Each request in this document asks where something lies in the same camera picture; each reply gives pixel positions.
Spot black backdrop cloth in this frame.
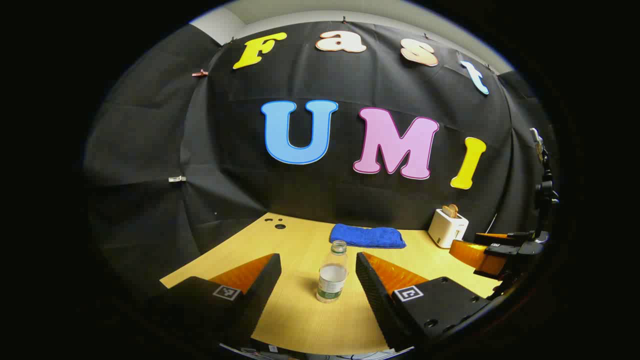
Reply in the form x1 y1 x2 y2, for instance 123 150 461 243
82 20 558 301

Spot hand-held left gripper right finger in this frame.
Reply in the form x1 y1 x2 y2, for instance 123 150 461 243
355 251 493 352

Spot clear plastic water bottle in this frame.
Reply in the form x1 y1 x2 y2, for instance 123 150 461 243
316 240 349 304

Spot white toaster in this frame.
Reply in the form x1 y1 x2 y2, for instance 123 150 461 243
428 208 470 249

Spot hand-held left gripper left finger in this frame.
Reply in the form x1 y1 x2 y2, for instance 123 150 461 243
150 253 282 351

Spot blue folded towel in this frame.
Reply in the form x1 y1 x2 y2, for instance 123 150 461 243
329 223 407 249

